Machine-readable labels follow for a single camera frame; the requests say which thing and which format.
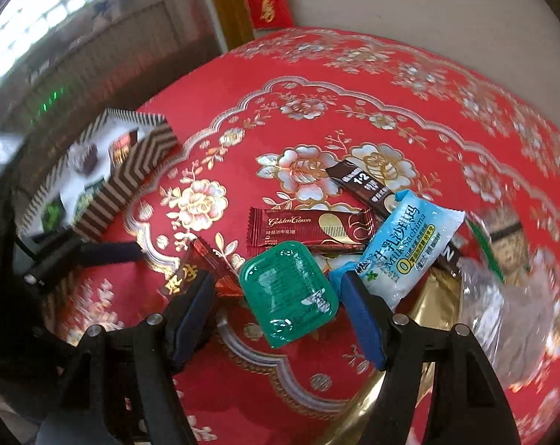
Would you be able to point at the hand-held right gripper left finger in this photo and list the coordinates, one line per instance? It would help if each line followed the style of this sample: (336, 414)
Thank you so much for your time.
(192, 320)

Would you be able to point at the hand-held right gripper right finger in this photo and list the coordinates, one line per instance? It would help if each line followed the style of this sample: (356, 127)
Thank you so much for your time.
(363, 320)

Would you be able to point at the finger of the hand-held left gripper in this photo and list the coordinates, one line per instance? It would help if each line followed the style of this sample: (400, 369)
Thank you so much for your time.
(99, 255)

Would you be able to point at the small dark red candy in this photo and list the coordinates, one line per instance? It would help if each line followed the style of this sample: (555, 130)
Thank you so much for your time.
(178, 282)

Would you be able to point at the gold foil bag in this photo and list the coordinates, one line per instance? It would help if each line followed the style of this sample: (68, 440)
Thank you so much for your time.
(435, 301)

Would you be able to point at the blue-white pastry packet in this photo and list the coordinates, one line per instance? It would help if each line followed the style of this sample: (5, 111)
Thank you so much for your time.
(400, 245)

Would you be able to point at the green jelly cup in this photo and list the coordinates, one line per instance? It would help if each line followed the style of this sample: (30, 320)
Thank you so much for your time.
(284, 292)

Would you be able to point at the brown striped box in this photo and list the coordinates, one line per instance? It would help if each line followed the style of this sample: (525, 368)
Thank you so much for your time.
(136, 162)

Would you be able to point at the brown chocolate bar packet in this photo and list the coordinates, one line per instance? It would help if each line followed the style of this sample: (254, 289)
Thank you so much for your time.
(298, 227)

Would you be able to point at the brown coffee stick sachet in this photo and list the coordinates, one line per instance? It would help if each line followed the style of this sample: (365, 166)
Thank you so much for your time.
(358, 183)

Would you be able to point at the clear plastic bag of tea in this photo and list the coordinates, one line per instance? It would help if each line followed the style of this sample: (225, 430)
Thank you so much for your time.
(502, 315)

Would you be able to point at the small silver sachet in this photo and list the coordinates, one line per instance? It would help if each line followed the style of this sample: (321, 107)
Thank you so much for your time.
(504, 241)

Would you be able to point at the window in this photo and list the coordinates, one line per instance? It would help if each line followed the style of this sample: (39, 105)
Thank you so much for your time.
(53, 9)

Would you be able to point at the golden door frame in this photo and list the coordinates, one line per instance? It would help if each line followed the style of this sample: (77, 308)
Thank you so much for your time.
(226, 4)

